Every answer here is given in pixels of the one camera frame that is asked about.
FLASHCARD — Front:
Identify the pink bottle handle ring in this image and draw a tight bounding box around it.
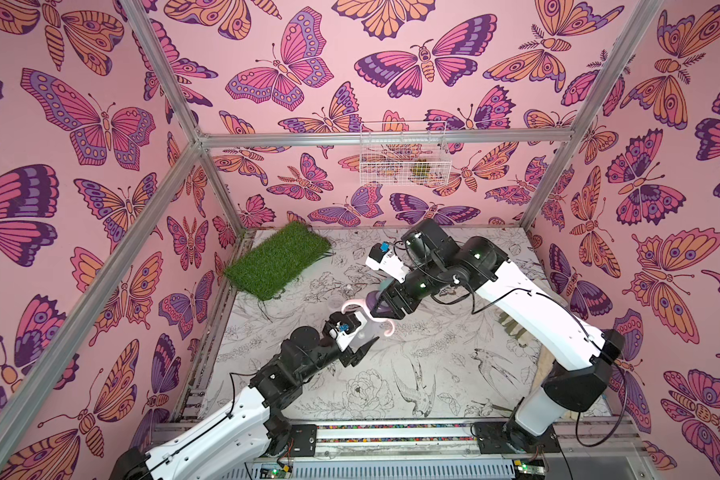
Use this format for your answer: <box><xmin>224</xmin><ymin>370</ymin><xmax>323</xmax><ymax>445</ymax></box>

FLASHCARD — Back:
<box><xmin>340</xmin><ymin>296</ymin><xmax>398</xmax><ymax>338</ymax></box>

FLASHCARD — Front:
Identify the purple nipple collar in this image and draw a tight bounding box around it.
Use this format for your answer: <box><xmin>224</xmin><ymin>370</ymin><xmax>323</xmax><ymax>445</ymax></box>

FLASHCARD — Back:
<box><xmin>365</xmin><ymin>290</ymin><xmax>394</xmax><ymax>318</ymax></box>

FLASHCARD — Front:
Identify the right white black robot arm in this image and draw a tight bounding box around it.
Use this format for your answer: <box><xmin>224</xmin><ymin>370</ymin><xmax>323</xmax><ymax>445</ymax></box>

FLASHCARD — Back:
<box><xmin>366</xmin><ymin>220</ymin><xmax>625</xmax><ymax>443</ymax></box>

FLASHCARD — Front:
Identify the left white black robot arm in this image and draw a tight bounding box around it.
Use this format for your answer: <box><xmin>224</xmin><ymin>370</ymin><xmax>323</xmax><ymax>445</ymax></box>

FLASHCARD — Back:
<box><xmin>110</xmin><ymin>320</ymin><xmax>385</xmax><ymax>479</ymax></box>

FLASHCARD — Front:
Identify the green artificial grass mat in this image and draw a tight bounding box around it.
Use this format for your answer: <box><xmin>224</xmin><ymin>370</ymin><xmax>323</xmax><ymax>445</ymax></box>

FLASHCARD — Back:
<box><xmin>224</xmin><ymin>222</ymin><xmax>331</xmax><ymax>301</ymax></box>

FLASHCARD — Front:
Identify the beige work glove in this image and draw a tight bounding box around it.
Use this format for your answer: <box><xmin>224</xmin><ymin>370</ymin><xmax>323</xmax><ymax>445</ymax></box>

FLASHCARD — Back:
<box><xmin>498</xmin><ymin>312</ymin><xmax>531</xmax><ymax>347</ymax></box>

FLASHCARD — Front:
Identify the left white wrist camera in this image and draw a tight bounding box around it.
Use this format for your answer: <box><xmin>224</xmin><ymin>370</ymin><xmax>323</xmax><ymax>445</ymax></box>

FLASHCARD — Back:
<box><xmin>323</xmin><ymin>311</ymin><xmax>360</xmax><ymax>351</ymax></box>

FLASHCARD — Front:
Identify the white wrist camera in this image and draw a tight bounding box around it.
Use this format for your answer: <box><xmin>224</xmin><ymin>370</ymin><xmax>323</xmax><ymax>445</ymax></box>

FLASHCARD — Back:
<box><xmin>365</xmin><ymin>242</ymin><xmax>410</xmax><ymax>283</ymax></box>
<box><xmin>323</xmin><ymin>311</ymin><xmax>360</xmax><ymax>351</ymax></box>

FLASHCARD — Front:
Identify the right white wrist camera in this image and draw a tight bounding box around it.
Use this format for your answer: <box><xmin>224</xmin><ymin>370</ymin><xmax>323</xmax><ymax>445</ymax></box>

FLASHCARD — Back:
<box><xmin>365</xmin><ymin>242</ymin><xmax>410</xmax><ymax>283</ymax></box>

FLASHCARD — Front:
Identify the white wire basket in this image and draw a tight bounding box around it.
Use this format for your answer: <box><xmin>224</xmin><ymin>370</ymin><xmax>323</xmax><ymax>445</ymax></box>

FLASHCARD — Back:
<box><xmin>357</xmin><ymin>130</ymin><xmax>452</xmax><ymax>188</ymax></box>

